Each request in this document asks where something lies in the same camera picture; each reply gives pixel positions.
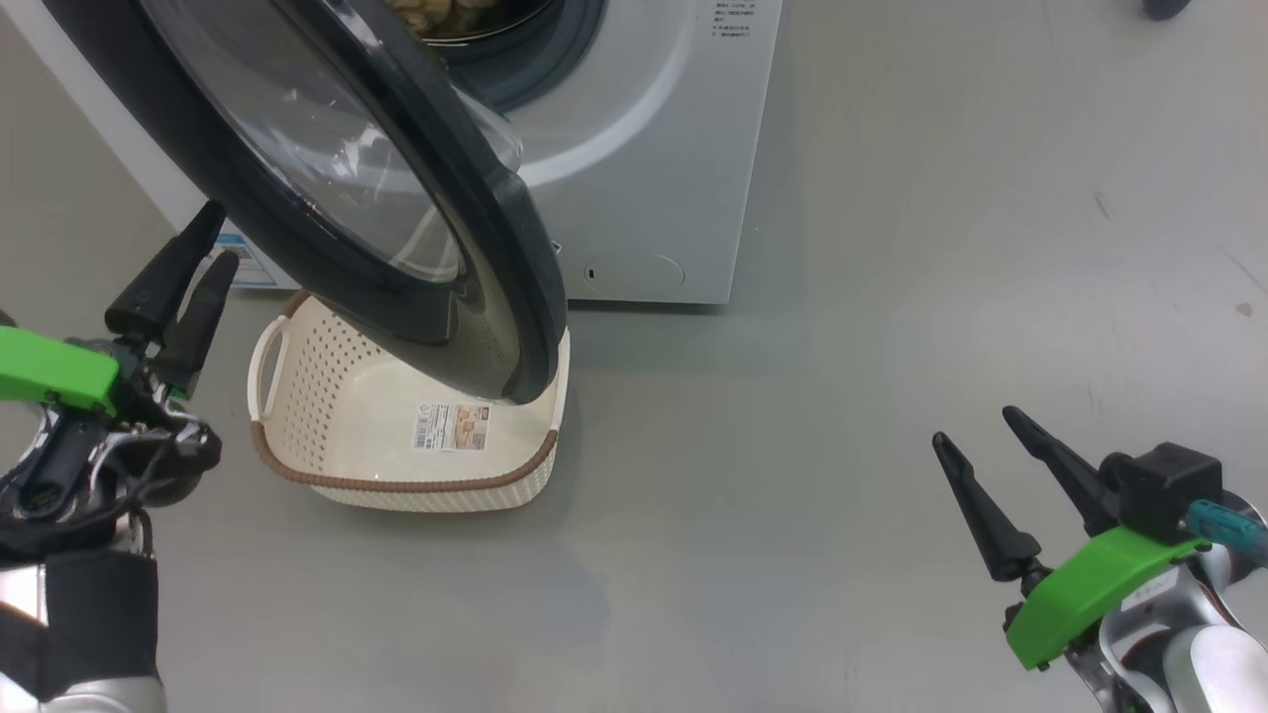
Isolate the black round glass washer door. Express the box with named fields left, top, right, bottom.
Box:
left=40, top=0, right=568, bottom=405

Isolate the white front-load washing machine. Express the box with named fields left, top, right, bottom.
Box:
left=0, top=0, right=784, bottom=306

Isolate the cream perforated laundry basket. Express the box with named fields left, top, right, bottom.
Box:
left=248, top=290, right=572, bottom=514

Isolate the stainless steel washing machine drum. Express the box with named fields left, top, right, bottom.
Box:
left=386, top=0, right=561, bottom=41

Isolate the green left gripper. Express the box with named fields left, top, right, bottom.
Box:
left=0, top=201, right=239, bottom=541

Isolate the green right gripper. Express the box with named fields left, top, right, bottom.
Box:
left=932, top=406, right=1210, bottom=672

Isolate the teal cable connector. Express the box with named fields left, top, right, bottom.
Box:
left=1186, top=500, right=1268, bottom=567

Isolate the paper basket product label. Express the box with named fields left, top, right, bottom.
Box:
left=413, top=401, right=489, bottom=454

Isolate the round drain filter cover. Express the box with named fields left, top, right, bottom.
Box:
left=581, top=253, right=686, bottom=292

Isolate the blue energy label sticker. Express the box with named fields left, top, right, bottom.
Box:
left=203, top=233, right=278, bottom=290

